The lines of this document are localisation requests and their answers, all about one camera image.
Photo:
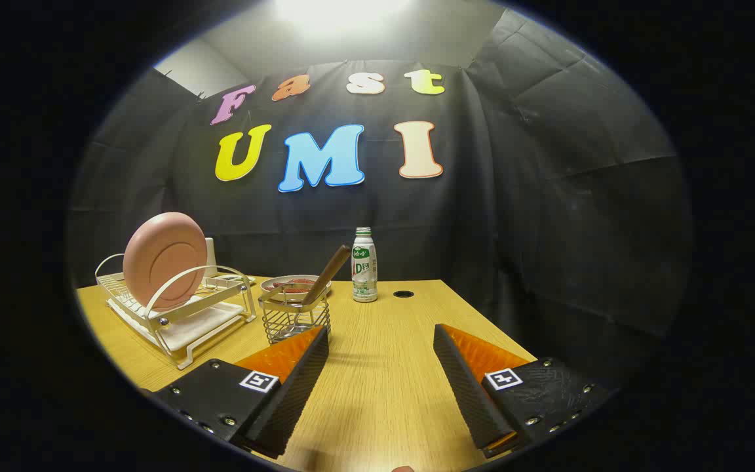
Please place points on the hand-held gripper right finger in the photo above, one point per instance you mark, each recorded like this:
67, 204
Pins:
466, 387

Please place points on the white green drink bottle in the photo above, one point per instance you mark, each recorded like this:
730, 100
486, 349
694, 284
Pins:
364, 269

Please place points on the white metal dish rack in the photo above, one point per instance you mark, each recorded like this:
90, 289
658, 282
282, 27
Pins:
204, 303

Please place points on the red meat slice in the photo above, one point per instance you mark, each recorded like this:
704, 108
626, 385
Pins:
299, 282
297, 288

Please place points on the pink plate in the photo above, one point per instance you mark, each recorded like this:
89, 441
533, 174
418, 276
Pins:
164, 259

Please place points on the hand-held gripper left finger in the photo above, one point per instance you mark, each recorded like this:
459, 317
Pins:
299, 387

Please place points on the white toaster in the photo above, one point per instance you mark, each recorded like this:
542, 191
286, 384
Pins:
210, 259

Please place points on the white drip tray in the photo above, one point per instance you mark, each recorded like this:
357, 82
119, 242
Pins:
195, 332

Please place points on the beige plate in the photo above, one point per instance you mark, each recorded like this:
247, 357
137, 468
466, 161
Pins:
272, 283

